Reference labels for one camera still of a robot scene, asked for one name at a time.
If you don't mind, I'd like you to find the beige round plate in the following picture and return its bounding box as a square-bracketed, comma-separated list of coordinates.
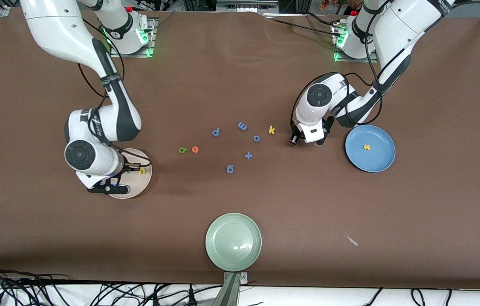
[107, 148, 152, 199]

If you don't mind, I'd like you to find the blue round plate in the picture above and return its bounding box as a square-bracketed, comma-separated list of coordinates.
[345, 125, 396, 173]

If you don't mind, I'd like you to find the brown table cover sheet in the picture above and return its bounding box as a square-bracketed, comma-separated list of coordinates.
[0, 6, 480, 290]

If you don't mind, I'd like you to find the green round plate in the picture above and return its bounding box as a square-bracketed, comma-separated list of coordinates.
[205, 213, 263, 272]

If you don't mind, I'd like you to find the orange plastic object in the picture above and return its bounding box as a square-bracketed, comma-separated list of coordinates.
[320, 0, 347, 11]

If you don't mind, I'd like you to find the grey metal box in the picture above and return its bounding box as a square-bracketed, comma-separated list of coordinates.
[216, 0, 279, 13]

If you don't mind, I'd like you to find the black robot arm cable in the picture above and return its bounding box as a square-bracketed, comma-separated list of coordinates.
[77, 19, 152, 167]
[291, 13, 384, 136]

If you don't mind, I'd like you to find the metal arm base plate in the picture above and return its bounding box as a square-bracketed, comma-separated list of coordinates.
[333, 21, 379, 64]
[110, 17, 158, 58]

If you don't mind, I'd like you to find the black cable on cover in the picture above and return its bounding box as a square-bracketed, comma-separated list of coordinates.
[304, 11, 337, 26]
[265, 16, 339, 37]

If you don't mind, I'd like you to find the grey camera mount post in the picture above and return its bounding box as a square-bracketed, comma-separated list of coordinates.
[212, 272, 248, 306]

